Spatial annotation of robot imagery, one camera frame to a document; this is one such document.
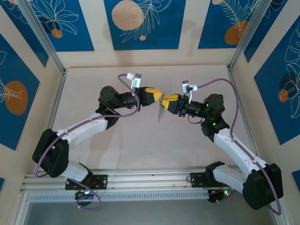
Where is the black controller board with LED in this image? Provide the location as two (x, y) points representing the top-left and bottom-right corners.
(207, 188), (235, 203)
(75, 189), (97, 201)

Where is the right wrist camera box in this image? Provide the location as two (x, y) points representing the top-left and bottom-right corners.
(181, 80), (199, 100)

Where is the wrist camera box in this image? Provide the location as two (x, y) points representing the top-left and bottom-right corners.
(181, 80), (199, 100)
(126, 72), (143, 89)

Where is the white slotted cable duct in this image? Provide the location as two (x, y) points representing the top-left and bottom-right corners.
(30, 189), (209, 203)

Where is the aluminium side rail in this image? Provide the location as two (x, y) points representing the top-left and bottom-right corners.
(34, 69), (68, 174)
(226, 67), (264, 169)

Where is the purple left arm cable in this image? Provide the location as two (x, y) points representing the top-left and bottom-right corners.
(34, 74), (141, 210)

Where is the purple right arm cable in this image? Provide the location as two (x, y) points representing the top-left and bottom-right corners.
(196, 78), (282, 215)

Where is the thin black gripper wire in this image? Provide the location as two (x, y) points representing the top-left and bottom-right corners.
(188, 115), (203, 125)

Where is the aluminium frame post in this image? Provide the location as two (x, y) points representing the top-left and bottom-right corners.
(16, 0), (68, 75)
(228, 0), (274, 71)

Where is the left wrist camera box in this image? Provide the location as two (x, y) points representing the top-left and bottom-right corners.
(126, 72), (143, 89)

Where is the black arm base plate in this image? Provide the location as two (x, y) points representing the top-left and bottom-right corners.
(190, 172), (234, 188)
(65, 174), (108, 190)

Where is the grey carabiner keyring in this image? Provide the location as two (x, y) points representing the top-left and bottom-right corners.
(156, 99), (166, 124)

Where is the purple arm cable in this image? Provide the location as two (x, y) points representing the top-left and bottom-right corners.
(34, 74), (141, 210)
(196, 78), (282, 215)

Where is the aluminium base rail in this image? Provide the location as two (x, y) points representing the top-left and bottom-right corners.
(20, 166), (278, 194)

